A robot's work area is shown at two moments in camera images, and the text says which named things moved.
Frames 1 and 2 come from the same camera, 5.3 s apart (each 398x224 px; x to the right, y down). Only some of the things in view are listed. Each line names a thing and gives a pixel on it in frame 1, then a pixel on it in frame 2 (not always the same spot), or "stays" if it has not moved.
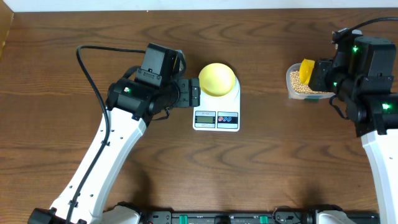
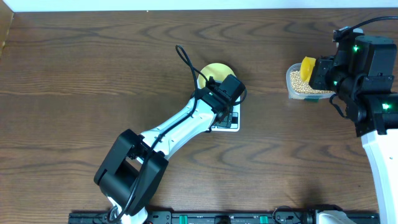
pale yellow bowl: [217, 79] stays
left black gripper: [193, 92] to [210, 83]
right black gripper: [320, 67] stays
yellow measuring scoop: [306, 69] stays
